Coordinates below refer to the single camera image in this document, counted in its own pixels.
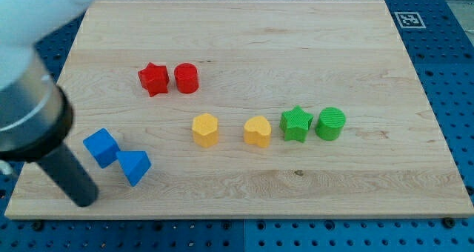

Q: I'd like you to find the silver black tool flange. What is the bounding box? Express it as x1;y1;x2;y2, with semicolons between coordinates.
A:
1;48;73;162

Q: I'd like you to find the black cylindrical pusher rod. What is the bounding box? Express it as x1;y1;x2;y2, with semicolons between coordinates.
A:
36;143;99;207

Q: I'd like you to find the blue triangle block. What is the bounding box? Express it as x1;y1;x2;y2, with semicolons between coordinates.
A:
116;151;151;187

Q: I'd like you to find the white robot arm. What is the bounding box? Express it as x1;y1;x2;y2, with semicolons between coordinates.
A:
1;0;99;207

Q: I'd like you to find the red star block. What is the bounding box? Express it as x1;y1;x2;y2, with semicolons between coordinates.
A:
138;62;170;97

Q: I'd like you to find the green star block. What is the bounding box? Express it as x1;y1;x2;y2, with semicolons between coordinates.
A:
279;105;313;143

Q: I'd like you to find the blue cube block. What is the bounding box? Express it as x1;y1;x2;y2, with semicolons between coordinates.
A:
83;128;121;168

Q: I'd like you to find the yellow hexagon block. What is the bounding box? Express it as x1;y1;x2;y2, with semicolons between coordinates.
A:
192;113;219;147

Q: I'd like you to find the red cylinder block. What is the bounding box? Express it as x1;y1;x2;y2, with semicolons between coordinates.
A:
174;63;199;94

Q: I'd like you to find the wooden board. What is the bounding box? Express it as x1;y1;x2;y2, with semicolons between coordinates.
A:
5;0;473;220

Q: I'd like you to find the yellow heart block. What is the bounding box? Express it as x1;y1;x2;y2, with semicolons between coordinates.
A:
244;116;272;148

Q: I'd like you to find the green cylinder block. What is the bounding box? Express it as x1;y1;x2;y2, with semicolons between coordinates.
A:
315;107;346;141

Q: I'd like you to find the white fiducial marker tag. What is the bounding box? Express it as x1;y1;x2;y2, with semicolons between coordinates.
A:
394;12;426;29

